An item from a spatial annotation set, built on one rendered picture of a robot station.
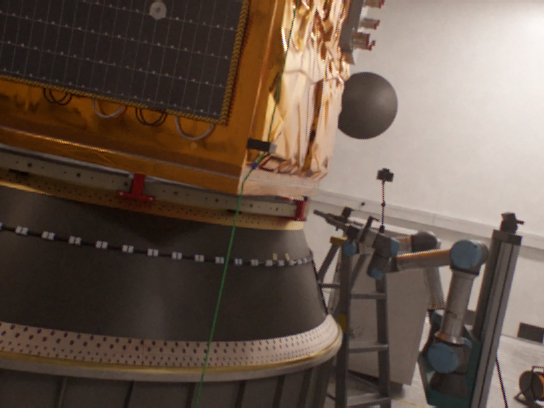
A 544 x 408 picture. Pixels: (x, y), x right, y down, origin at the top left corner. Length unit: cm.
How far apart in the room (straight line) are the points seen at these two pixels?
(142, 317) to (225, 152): 60
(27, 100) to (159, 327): 81
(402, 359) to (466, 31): 585
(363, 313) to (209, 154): 443
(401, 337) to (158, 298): 429
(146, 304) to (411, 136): 828
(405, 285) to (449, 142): 442
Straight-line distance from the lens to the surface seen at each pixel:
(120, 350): 199
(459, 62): 1024
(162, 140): 186
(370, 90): 1009
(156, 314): 204
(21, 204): 218
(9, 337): 202
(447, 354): 255
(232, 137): 179
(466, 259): 250
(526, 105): 1029
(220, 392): 215
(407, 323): 609
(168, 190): 212
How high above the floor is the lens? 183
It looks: 2 degrees down
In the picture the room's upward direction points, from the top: 12 degrees clockwise
